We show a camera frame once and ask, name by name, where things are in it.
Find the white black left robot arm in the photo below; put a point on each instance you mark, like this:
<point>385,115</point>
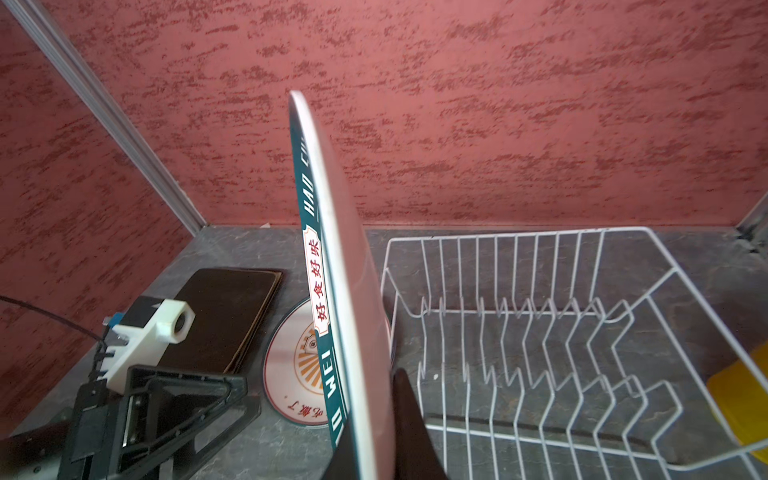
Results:
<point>36,454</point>

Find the aluminium corner post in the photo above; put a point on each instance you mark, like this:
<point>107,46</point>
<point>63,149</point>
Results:
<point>752,230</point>
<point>43,30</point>

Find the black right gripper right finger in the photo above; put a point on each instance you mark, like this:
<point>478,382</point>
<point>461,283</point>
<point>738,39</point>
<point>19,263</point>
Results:
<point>415,456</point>

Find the aluminium right corner post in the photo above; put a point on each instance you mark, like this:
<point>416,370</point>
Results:
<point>752,230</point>

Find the aluminium left corner post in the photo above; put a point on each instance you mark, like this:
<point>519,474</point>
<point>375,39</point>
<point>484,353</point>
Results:
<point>43,30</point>

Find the yellow pen cup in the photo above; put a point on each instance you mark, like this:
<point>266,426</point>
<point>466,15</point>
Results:
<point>742,401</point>

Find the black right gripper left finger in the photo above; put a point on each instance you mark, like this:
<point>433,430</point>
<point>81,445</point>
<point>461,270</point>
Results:
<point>342,462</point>

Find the white round plate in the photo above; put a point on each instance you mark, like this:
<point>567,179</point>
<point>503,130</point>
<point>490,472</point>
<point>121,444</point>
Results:
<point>291,373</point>
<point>352,329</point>

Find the white wire dish rack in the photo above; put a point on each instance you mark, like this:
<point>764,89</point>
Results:
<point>581,354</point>

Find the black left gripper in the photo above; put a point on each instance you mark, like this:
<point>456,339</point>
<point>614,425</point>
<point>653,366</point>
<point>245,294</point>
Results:
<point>174,416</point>

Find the dark square plate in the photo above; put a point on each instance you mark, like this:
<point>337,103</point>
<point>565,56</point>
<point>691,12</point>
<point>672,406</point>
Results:
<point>229,305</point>

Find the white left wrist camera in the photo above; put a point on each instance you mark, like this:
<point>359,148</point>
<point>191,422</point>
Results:
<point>148,327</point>

